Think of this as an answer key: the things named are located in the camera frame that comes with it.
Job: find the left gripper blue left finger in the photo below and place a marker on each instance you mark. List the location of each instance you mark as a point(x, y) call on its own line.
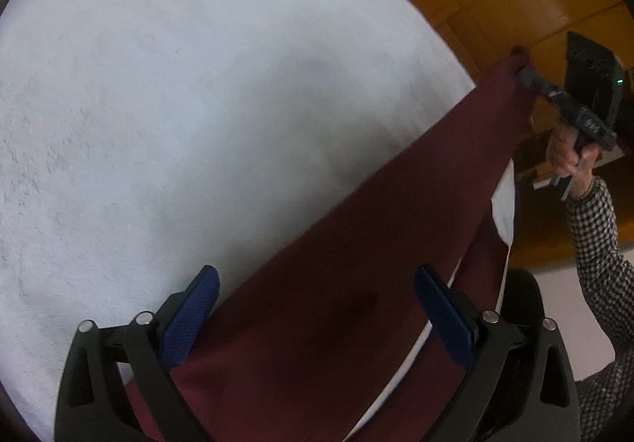
point(183, 314)

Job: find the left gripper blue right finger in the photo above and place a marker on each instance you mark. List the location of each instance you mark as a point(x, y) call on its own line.
point(451, 314)

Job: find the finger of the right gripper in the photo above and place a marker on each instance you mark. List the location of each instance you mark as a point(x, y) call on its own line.
point(531, 81)

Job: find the maroon pants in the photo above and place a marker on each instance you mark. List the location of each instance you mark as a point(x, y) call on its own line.
point(304, 347)

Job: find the right checkered sleeve forearm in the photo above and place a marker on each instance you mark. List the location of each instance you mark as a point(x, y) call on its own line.
point(606, 281)

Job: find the person's right hand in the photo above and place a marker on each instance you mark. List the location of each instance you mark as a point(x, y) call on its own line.
point(566, 162)

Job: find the white fluffy bed blanket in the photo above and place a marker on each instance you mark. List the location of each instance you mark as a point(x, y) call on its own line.
point(142, 140)

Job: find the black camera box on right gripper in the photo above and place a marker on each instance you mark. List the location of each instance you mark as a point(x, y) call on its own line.
point(594, 77)

